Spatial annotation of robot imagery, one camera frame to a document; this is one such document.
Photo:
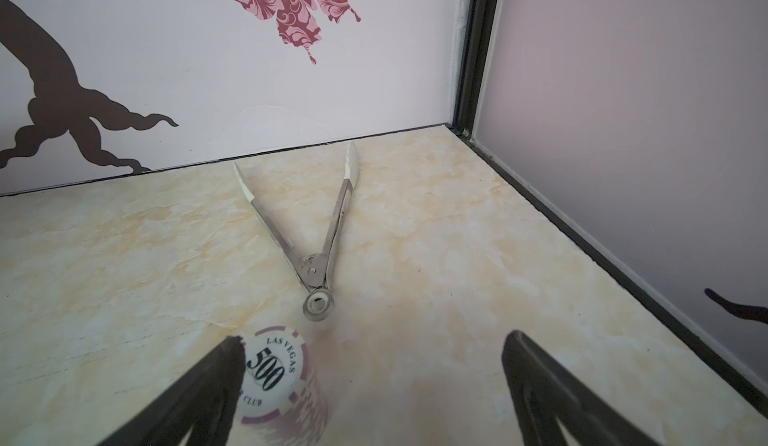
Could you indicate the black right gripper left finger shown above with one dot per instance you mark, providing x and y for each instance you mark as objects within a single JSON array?
[{"x": 197, "y": 409}]

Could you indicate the black corner frame post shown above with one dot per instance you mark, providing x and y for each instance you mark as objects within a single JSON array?
[{"x": 479, "y": 27}]

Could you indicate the pink poker chip stack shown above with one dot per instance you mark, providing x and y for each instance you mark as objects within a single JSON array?
[{"x": 281, "y": 397}]

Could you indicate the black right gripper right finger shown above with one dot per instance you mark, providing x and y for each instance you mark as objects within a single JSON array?
[{"x": 549, "y": 399}]

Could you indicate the metal kitchen tongs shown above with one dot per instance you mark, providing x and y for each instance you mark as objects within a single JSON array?
[{"x": 314, "y": 271}]

